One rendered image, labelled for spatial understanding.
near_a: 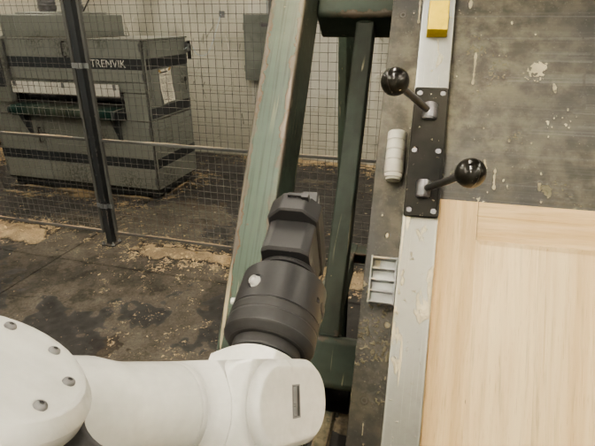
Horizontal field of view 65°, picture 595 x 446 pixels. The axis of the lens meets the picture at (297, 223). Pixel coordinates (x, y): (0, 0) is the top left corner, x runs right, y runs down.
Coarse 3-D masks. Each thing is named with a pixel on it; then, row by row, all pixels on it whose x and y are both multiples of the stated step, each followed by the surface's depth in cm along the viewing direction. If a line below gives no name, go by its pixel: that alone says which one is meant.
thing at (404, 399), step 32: (448, 32) 73; (448, 64) 72; (416, 224) 68; (416, 256) 68; (416, 288) 67; (416, 320) 66; (416, 352) 65; (416, 384) 64; (384, 416) 64; (416, 416) 63
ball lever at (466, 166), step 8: (464, 160) 58; (472, 160) 57; (480, 160) 58; (456, 168) 58; (464, 168) 57; (472, 168) 57; (480, 168) 57; (456, 176) 58; (464, 176) 57; (472, 176) 57; (480, 176) 57; (416, 184) 68; (424, 184) 67; (432, 184) 65; (440, 184) 64; (448, 184) 63; (464, 184) 58; (472, 184) 57; (480, 184) 58; (416, 192) 68; (424, 192) 67
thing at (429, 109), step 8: (384, 72) 62; (392, 72) 61; (400, 72) 61; (384, 80) 62; (392, 80) 61; (400, 80) 61; (408, 80) 62; (384, 88) 62; (392, 88) 62; (400, 88) 62; (408, 88) 65; (408, 96) 66; (416, 96) 66; (416, 104) 68; (424, 104) 68; (432, 104) 69; (424, 112) 70; (432, 112) 69
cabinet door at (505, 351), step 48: (480, 240) 68; (528, 240) 67; (576, 240) 66; (432, 288) 68; (480, 288) 67; (528, 288) 66; (576, 288) 65; (432, 336) 67; (480, 336) 66; (528, 336) 65; (576, 336) 64; (432, 384) 66; (480, 384) 65; (528, 384) 64; (576, 384) 63; (432, 432) 65; (480, 432) 64; (528, 432) 63; (576, 432) 62
